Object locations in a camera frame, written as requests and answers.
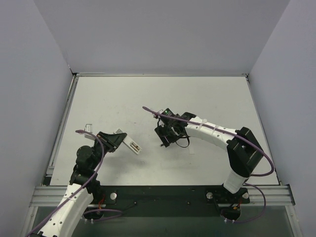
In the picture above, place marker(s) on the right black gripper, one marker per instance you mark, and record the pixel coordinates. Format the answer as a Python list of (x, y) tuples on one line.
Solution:
[(164, 136)]

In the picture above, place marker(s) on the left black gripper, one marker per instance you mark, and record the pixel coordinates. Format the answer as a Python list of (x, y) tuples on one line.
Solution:
[(108, 142)]

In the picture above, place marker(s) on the white remote control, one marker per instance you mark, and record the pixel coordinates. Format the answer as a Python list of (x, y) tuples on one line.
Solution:
[(132, 145)]

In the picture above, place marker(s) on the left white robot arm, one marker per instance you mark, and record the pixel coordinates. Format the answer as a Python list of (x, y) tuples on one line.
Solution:
[(82, 189)]

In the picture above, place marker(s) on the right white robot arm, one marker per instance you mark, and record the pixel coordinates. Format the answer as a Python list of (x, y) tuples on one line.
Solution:
[(240, 145)]

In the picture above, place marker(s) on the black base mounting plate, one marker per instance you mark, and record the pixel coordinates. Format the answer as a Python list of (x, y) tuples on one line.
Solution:
[(165, 201)]

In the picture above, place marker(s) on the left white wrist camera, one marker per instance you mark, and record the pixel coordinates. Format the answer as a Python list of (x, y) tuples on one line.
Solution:
[(88, 132)]

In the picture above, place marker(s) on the aluminium front rail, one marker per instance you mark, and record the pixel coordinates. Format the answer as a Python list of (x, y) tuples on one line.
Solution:
[(50, 196)]

